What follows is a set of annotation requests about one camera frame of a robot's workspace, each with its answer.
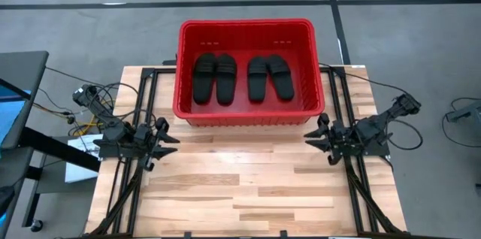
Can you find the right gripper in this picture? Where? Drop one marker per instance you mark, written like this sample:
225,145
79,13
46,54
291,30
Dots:
342,137

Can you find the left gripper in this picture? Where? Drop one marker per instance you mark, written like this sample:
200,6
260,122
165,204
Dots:
146,139

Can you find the black rubber slide sandal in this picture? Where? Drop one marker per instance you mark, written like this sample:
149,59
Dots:
226,81
282,81
257,81
204,81

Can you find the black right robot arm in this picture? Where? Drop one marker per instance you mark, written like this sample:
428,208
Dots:
376,126

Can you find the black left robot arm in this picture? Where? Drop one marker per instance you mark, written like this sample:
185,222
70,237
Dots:
112,130

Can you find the red plastic bin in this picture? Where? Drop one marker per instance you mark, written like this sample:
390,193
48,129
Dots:
240,43

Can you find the white paper sheet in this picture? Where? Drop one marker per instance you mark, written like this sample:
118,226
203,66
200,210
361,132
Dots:
79,171

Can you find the black desk support beam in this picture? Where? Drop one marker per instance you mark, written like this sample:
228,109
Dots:
56,149

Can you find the grey metal stand foot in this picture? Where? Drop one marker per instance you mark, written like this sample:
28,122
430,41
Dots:
467,111

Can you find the black caster wheel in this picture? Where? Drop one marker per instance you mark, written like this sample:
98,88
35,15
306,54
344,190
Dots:
36,225

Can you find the blue panel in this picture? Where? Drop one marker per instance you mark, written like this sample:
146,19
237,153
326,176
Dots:
9,118

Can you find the dark grey desk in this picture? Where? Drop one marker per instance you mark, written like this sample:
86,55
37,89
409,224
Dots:
22,70

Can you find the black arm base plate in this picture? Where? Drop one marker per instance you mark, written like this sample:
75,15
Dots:
381,150
109,151

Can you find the black aluminium table frame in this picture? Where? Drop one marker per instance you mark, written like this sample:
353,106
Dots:
148,71

